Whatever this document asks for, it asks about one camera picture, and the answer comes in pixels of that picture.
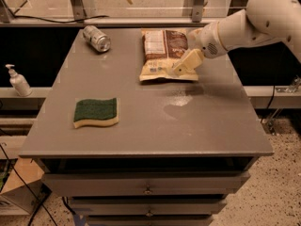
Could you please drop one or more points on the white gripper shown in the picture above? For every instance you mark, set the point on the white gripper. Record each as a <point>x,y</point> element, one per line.
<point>208,40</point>

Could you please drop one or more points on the brown chip bag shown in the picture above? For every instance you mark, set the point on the brown chip bag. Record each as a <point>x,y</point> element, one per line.
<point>162,49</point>

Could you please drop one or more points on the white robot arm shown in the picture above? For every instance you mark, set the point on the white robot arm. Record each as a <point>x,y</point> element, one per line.
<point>262,22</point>

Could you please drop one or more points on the silver soda can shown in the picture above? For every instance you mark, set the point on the silver soda can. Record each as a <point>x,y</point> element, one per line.
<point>96,38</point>

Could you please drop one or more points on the green yellow sponge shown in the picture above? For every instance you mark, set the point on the green yellow sponge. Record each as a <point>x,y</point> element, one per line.
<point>94,112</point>

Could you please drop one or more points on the grey drawer cabinet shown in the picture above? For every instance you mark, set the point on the grey drawer cabinet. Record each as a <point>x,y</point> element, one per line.
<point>191,143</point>

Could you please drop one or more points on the top drawer knob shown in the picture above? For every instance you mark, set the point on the top drawer knob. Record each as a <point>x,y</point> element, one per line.
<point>147,191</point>

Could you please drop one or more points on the drawer knob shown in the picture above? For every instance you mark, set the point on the drawer knob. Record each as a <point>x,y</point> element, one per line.
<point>149,214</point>
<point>147,191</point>

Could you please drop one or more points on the white pump bottle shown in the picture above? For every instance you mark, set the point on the white pump bottle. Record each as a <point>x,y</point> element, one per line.
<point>18,82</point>

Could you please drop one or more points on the cardboard box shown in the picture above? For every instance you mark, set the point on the cardboard box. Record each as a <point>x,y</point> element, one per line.
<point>18,197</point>

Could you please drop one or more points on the right metal bracket post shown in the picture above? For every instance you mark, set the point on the right metal bracket post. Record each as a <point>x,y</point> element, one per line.
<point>197,10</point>

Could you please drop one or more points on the metal bracket post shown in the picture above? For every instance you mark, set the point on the metal bracket post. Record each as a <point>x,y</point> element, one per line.
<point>83,9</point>
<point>197,10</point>

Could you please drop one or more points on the left metal bracket post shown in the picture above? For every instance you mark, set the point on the left metal bracket post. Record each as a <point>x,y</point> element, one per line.
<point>83,9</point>

